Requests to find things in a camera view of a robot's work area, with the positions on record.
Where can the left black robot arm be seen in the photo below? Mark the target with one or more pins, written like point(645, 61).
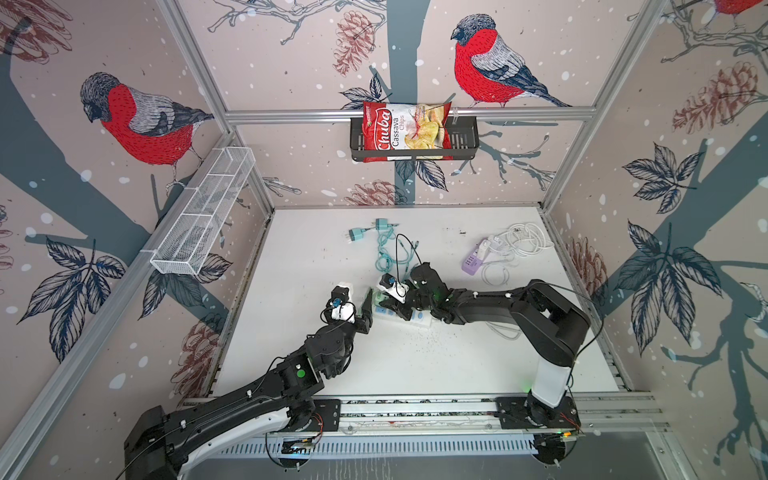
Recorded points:
point(169, 445)

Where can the white charger adapter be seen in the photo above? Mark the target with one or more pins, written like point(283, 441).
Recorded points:
point(496, 246)

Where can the white wire wall basket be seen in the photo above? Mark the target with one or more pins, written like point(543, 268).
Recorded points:
point(192, 236)

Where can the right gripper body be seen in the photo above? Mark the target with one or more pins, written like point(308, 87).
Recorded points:
point(412, 302)

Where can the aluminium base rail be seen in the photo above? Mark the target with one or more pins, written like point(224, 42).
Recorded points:
point(368, 428)

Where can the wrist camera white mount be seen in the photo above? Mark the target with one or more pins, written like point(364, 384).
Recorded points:
point(340, 307)
point(390, 285)

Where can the white blue power strip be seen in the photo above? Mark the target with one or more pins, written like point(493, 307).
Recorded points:
point(418, 319)

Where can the teal charger adapter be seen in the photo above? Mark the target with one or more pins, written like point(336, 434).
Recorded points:
point(356, 234)
point(382, 225)

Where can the red cassava chips bag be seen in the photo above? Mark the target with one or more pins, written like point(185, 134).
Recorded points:
point(391, 127)

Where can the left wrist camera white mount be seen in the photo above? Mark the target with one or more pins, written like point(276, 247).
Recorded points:
point(340, 307)

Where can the green charger adapter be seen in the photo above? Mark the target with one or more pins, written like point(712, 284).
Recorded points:
point(379, 298)

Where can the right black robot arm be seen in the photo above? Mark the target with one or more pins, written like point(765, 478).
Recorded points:
point(554, 326)

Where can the black wall basket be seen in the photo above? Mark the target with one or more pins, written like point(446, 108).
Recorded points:
point(461, 131)

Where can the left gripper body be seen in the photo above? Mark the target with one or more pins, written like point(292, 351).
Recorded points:
point(363, 323)

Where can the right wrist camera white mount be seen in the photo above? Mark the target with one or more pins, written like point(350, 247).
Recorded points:
point(390, 285)

